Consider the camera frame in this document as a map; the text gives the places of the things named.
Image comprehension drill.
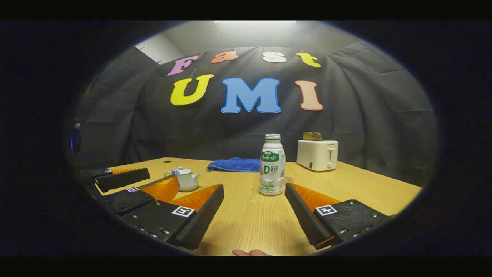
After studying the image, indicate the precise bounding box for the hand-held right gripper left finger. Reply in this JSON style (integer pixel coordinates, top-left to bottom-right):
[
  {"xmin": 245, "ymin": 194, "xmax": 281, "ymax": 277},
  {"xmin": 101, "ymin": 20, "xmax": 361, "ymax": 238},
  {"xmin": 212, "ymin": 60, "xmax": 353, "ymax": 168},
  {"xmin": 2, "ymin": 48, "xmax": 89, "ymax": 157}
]
[{"xmin": 122, "ymin": 184, "xmax": 224, "ymax": 250}]

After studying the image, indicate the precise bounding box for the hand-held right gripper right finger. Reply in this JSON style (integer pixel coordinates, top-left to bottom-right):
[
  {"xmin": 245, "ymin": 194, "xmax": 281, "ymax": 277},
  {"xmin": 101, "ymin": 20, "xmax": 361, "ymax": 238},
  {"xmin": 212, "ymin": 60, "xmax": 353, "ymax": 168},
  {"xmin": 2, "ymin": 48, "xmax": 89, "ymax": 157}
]
[{"xmin": 284, "ymin": 183, "xmax": 389, "ymax": 250}]

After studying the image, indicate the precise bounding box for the white teacup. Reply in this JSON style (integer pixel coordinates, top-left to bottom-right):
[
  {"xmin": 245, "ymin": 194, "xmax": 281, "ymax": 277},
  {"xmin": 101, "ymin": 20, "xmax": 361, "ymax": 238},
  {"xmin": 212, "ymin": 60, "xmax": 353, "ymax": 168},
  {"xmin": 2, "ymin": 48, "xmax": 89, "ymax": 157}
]
[{"xmin": 165, "ymin": 172, "xmax": 201, "ymax": 192}]

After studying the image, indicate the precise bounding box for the white water bottle green label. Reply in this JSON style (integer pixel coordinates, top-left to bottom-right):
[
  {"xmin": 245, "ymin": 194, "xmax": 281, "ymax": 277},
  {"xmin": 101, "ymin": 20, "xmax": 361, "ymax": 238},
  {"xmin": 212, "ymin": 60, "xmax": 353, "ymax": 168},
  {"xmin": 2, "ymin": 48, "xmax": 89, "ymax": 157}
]
[{"xmin": 259, "ymin": 134, "xmax": 286, "ymax": 196}]

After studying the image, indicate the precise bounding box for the blue towel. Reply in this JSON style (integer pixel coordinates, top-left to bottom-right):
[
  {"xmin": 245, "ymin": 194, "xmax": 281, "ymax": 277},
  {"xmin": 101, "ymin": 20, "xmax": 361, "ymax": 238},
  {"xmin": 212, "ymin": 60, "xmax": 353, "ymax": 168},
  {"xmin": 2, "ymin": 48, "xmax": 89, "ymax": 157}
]
[{"xmin": 207, "ymin": 157, "xmax": 262, "ymax": 173}]

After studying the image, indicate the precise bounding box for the white toaster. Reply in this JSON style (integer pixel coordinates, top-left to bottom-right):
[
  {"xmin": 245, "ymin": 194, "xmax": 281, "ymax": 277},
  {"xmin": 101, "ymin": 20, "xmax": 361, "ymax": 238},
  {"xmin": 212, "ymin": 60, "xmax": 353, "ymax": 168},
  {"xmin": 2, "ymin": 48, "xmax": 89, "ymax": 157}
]
[{"xmin": 296, "ymin": 140, "xmax": 339, "ymax": 172}]

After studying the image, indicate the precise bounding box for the dark device with blue light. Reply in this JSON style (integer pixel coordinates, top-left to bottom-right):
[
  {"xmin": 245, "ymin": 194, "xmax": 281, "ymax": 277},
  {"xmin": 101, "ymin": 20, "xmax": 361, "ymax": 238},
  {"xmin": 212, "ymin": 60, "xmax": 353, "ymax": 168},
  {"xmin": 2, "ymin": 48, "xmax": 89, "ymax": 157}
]
[{"xmin": 70, "ymin": 122, "xmax": 82, "ymax": 152}]

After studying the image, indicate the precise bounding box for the black backdrop cloth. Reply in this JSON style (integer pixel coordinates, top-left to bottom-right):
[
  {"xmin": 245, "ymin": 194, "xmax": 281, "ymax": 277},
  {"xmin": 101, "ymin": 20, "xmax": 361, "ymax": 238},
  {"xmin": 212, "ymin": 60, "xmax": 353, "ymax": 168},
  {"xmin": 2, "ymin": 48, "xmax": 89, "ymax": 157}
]
[{"xmin": 75, "ymin": 42, "xmax": 439, "ymax": 187}]

